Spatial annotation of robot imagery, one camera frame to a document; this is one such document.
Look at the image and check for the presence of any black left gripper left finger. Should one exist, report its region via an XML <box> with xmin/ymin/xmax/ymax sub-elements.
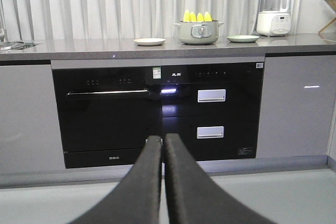
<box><xmin>71</xmin><ymin>136</ymin><xmax>162</xmax><ymax>223</ymax></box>

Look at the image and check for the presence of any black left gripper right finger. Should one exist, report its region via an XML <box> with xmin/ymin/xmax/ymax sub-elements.
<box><xmin>164</xmin><ymin>133</ymin><xmax>272</xmax><ymax>223</ymax></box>

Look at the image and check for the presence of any bright yellow corn cob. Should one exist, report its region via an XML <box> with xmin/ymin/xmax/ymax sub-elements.
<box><xmin>190</xmin><ymin>12</ymin><xmax>197</xmax><ymax>22</ymax></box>

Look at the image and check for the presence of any orange yellow corn cob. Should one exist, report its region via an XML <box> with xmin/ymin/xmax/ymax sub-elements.
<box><xmin>196</xmin><ymin>13</ymin><xmax>204</xmax><ymax>22</ymax></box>

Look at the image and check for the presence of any pale yellow corn cob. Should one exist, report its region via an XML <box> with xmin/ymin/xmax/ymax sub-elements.
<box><xmin>183</xmin><ymin>9</ymin><xmax>191</xmax><ymax>22</ymax></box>

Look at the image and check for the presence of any black built-in dishwasher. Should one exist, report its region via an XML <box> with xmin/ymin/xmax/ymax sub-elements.
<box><xmin>52</xmin><ymin>67</ymin><xmax>162</xmax><ymax>168</ymax></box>

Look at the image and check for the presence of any black disinfection cabinet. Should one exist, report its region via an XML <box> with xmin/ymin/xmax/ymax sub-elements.
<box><xmin>161</xmin><ymin>62</ymin><xmax>264</xmax><ymax>161</ymax></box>

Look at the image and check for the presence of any grey left cabinet door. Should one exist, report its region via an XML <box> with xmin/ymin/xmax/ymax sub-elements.
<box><xmin>1</xmin><ymin>65</ymin><xmax>65</xmax><ymax>174</ymax></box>

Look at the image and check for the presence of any grey cabinet door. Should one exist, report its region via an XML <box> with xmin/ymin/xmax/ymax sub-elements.
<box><xmin>256</xmin><ymin>56</ymin><xmax>335</xmax><ymax>158</ymax></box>
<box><xmin>1</xmin><ymin>65</ymin><xmax>65</xmax><ymax>174</ymax></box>

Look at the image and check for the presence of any grey right cabinet door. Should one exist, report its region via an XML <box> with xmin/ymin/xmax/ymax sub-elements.
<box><xmin>256</xmin><ymin>56</ymin><xmax>335</xmax><ymax>158</ymax></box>

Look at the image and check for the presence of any cream white plate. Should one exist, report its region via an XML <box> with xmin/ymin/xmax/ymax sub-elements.
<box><xmin>134</xmin><ymin>38</ymin><xmax>165</xmax><ymax>46</ymax></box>

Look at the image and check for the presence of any green electric cooking pot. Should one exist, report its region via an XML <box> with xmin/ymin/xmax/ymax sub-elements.
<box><xmin>174</xmin><ymin>20</ymin><xmax>224</xmax><ymax>45</ymax></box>

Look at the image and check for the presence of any light green plate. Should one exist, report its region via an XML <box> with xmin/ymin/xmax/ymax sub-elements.
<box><xmin>227</xmin><ymin>35</ymin><xmax>260</xmax><ymax>43</ymax></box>

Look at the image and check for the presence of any white pleated curtain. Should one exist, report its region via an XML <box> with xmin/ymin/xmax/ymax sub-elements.
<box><xmin>2</xmin><ymin>0</ymin><xmax>259</xmax><ymax>40</ymax></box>

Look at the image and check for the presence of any wooden folding rack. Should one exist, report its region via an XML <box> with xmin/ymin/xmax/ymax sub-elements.
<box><xmin>318</xmin><ymin>0</ymin><xmax>335</xmax><ymax>34</ymax></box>

